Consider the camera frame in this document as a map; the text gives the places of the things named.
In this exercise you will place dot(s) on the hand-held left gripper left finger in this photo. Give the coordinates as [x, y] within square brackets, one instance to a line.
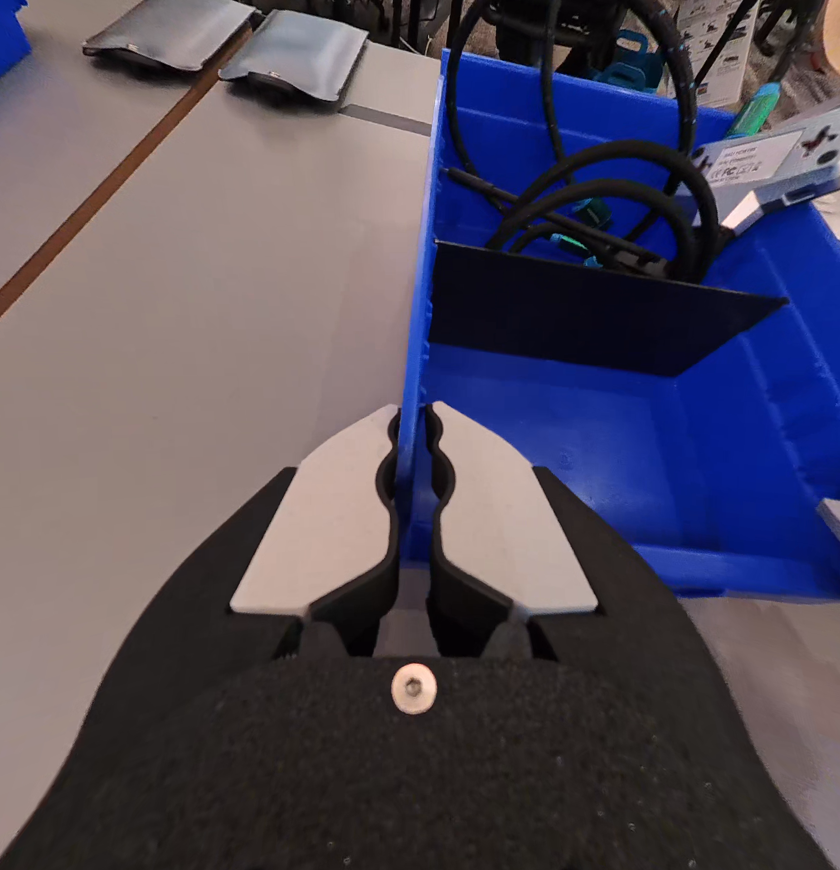
[318, 537]

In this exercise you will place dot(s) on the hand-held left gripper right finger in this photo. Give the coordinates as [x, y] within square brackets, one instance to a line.
[515, 537]

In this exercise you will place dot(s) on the blue plastic bin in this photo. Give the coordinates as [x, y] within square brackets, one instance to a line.
[596, 462]
[1, 41]

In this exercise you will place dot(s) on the silver hub adapter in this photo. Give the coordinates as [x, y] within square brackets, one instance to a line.
[760, 160]

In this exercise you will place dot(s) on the grey desk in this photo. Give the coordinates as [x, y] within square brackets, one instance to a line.
[188, 306]

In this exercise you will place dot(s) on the black bin divider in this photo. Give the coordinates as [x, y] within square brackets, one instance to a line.
[562, 312]

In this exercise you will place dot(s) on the dark grey leather pouch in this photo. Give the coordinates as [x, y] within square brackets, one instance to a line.
[175, 34]
[297, 58]

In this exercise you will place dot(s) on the blue storage crate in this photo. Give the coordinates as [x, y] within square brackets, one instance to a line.
[630, 68]

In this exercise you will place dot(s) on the printed paper sheet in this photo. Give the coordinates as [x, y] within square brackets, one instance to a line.
[719, 54]

